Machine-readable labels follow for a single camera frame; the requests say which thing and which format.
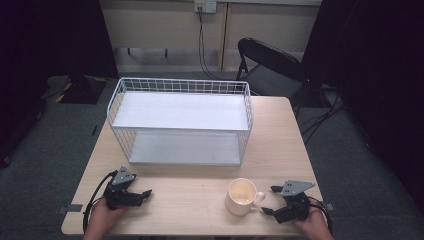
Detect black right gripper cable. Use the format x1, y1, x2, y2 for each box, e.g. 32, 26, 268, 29
308, 197, 334, 234

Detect dark curtain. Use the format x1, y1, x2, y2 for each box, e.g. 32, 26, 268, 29
300, 0, 424, 214
0, 0, 120, 168

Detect black stand base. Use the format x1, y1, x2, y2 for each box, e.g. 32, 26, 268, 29
59, 73, 108, 105

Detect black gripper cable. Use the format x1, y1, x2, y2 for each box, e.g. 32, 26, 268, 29
308, 197, 334, 234
82, 170, 120, 233

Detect person's right hand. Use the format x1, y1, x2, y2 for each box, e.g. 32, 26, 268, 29
294, 199, 330, 233

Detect black wall socket cable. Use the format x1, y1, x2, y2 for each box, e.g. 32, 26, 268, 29
197, 5, 238, 81

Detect black folding chair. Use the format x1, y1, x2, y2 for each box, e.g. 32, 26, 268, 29
235, 37, 307, 102

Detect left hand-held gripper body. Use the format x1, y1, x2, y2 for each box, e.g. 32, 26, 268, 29
103, 165, 145, 211

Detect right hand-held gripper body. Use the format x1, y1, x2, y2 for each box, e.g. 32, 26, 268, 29
274, 180, 316, 225

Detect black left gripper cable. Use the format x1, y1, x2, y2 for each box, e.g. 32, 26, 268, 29
82, 170, 120, 233

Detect white cup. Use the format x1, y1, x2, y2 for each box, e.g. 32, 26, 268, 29
224, 177, 267, 217

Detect black floor cables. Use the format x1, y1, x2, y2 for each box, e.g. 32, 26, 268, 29
295, 87, 349, 145

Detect person's left hand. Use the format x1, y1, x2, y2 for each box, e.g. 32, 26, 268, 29
88, 197, 128, 233

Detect white wire shelf rack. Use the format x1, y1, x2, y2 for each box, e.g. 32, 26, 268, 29
106, 77, 255, 167

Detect white wall socket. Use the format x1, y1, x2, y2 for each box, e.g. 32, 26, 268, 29
194, 0, 218, 15

